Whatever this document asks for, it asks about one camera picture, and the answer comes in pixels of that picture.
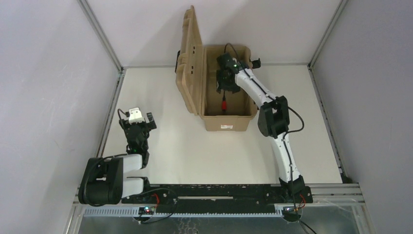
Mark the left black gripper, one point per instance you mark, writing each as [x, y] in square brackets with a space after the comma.
[138, 125]

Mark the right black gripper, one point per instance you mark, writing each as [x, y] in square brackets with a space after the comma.
[225, 86]

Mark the red black screwdriver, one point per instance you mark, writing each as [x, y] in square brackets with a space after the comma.
[223, 105]

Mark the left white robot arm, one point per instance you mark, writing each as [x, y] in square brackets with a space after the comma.
[105, 179]

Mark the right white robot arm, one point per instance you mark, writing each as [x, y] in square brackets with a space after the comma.
[273, 122]

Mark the black bin latch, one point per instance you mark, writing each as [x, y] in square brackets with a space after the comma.
[255, 64]

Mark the tan plastic bin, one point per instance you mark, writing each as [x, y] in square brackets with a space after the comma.
[196, 67]

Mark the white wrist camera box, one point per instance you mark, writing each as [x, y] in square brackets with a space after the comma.
[135, 116]

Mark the black mounting rail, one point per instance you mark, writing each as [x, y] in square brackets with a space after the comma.
[220, 199]

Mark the aluminium frame base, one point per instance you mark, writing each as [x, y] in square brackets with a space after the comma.
[336, 209]

